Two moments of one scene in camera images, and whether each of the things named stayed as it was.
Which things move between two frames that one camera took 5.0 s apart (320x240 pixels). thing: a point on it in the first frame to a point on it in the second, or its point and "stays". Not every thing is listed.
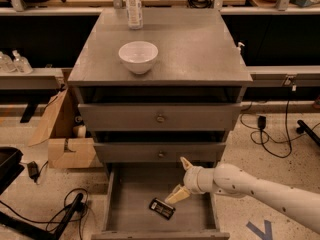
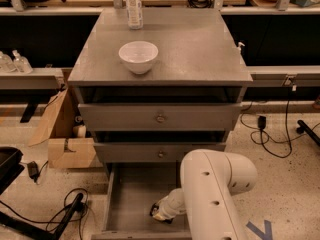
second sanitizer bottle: [6, 63] stays
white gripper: [192, 179] to [164, 208]
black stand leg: [303, 127] stays
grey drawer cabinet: [141, 125] stays
